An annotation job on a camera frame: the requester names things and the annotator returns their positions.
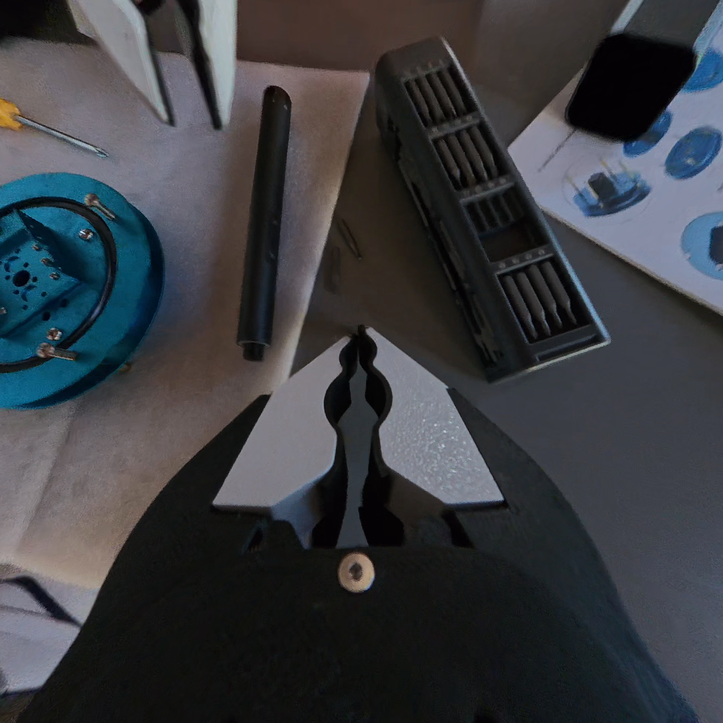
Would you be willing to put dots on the dark grey case sleeve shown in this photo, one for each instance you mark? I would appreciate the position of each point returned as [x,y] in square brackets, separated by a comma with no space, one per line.
[627,84]

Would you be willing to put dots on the black electric screwdriver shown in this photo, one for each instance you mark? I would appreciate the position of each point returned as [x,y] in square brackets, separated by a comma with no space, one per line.
[265,226]

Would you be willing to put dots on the white foam sheet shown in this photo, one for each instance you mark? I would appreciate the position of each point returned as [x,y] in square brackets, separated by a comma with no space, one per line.
[197,423]

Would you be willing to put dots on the blue round metal base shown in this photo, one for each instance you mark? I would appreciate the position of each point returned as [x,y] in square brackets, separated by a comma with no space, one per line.
[113,339]

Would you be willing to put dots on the instruction sheet blue prints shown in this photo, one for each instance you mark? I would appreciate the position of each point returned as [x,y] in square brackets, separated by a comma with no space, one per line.
[593,186]

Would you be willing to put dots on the grey desk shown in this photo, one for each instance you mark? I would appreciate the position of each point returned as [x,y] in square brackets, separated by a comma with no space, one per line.
[621,423]

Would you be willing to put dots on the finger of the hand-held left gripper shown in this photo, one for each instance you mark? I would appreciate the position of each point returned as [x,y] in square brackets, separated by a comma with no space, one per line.
[118,34]
[217,45]

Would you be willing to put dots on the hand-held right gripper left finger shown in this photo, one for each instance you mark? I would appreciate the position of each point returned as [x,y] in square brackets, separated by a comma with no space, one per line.
[282,452]

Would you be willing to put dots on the black screwdriver bit holder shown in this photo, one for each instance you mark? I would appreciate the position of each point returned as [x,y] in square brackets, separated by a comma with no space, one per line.
[429,226]

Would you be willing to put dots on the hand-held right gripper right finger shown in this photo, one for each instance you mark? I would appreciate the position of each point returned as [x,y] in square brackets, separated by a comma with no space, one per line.
[435,446]

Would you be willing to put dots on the dark screwdriver bit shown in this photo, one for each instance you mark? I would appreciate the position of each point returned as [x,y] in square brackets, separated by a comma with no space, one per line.
[350,238]

